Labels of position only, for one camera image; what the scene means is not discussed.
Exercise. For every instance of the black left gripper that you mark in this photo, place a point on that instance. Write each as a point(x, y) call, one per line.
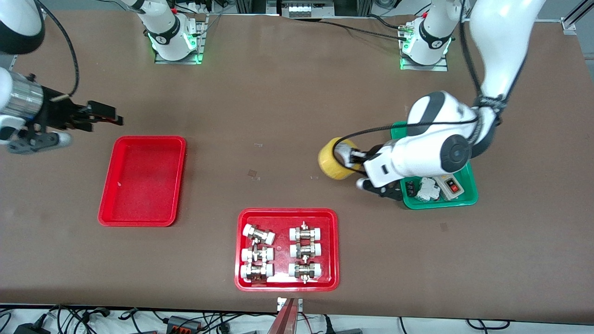
point(374, 152)

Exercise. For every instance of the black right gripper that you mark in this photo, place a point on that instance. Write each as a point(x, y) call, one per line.
point(54, 113)

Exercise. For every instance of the yellow packing tape roll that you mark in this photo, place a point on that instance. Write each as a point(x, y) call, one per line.
point(329, 162)

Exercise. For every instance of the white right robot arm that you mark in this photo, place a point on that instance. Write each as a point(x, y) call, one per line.
point(162, 32)

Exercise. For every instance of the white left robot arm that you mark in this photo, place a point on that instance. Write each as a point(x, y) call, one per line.
point(417, 153)

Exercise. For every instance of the red plastic tray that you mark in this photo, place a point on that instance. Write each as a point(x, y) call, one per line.
point(283, 241)
point(139, 185)

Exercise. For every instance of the green plastic tray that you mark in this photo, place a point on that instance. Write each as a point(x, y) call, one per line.
point(469, 185)

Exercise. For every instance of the small black electronic component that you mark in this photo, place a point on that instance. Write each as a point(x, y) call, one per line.
point(410, 189)

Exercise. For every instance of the white circuit breaker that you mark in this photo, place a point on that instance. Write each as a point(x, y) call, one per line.
point(427, 190)

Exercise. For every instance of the white capped metal valve fitting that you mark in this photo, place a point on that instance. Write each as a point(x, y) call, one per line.
point(256, 254)
point(258, 234)
point(305, 233)
point(256, 271)
point(305, 250)
point(305, 270)

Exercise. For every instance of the white power strip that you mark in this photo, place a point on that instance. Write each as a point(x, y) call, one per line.
point(306, 9)

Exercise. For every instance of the black plug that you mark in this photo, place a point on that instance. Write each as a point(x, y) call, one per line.
point(328, 324)

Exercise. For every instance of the reddish metal pole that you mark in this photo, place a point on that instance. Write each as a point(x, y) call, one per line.
point(285, 322)

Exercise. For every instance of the black orange connector box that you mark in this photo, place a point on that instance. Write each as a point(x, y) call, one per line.
point(183, 323)

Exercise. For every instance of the black power adapter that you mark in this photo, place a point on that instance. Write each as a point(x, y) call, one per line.
point(30, 329)

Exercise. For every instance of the grey switch box red button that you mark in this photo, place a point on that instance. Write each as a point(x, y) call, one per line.
point(452, 188)

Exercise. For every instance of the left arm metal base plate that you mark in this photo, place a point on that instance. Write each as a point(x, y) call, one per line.
point(441, 67)

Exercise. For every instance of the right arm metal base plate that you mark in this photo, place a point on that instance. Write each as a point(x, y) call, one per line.
point(202, 41)

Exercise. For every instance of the silver table edge bracket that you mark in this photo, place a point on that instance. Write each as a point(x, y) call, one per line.
point(282, 304)

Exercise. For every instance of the aluminium corner bracket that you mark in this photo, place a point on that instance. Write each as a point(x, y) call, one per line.
point(568, 26)

